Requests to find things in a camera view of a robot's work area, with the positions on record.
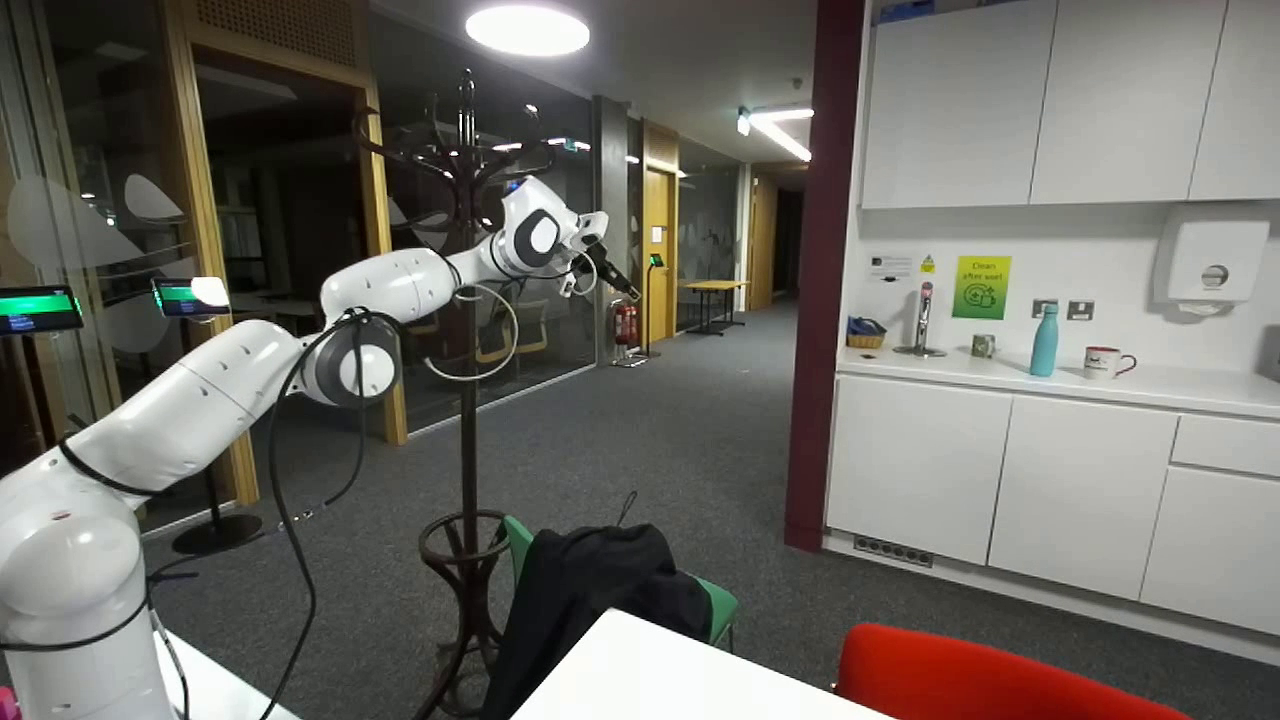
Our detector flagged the white robot mounting table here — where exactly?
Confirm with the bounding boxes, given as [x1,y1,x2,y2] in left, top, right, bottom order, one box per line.
[148,628,292,720]

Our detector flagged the white paper towel dispenser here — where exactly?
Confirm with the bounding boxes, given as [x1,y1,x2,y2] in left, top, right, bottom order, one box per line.
[1150,214,1271,327]

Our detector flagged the white lower kitchen cabinets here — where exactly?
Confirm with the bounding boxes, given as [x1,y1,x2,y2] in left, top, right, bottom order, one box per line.
[819,346,1280,647]

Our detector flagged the green wall poster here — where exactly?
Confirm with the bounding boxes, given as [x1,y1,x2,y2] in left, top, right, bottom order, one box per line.
[948,250,1018,325]

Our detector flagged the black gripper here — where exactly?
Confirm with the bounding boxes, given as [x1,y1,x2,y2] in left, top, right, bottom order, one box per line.
[566,222,640,303]

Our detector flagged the chrome kitchen tap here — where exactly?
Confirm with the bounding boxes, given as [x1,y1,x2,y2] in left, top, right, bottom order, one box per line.
[891,277,948,364]

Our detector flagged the teal water bottle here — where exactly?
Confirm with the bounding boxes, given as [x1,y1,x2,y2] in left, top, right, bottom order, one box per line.
[1024,294,1064,385]

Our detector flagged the green chair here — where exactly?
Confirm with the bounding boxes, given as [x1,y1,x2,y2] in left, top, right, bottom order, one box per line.
[495,506,745,660]

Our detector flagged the green screen tablet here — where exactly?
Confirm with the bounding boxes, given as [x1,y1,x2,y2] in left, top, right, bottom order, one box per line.
[148,270,238,318]
[0,284,90,341]

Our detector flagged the wooden corridor table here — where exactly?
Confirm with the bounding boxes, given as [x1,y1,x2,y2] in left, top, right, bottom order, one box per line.
[672,270,750,341]

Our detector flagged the red fire extinguisher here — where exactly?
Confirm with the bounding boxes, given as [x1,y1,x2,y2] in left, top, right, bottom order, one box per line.
[609,294,643,357]

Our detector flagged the dark wooden coat stand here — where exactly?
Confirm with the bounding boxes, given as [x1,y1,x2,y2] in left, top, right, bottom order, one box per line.
[385,66,612,720]

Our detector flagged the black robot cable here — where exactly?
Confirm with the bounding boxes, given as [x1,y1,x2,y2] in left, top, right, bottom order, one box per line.
[261,306,376,720]

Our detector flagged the black floor stand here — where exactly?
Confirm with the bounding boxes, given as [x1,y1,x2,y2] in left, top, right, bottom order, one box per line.
[167,454,269,561]

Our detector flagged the round ceiling lamp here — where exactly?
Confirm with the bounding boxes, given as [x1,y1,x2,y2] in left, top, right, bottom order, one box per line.
[459,0,595,63]

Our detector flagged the white mug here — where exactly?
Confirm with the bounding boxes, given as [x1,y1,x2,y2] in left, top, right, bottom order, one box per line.
[1080,343,1143,385]

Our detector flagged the wooden door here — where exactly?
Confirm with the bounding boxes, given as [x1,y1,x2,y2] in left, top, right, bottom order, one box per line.
[640,163,684,350]

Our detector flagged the red chair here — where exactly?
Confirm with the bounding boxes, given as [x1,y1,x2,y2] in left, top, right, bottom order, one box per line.
[831,620,1194,720]

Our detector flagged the linear corridor ceiling light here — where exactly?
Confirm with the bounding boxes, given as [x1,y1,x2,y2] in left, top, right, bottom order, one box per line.
[732,104,819,166]

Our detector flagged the white upper kitchen cabinets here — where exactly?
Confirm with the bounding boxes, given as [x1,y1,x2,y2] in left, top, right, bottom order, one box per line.
[855,0,1280,210]

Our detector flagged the white kitchen cabinets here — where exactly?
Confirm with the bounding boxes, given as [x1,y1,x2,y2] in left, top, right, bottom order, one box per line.
[819,346,1280,647]
[855,0,1280,210]

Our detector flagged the black hoodie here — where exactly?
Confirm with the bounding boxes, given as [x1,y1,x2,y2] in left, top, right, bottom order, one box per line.
[481,520,720,720]

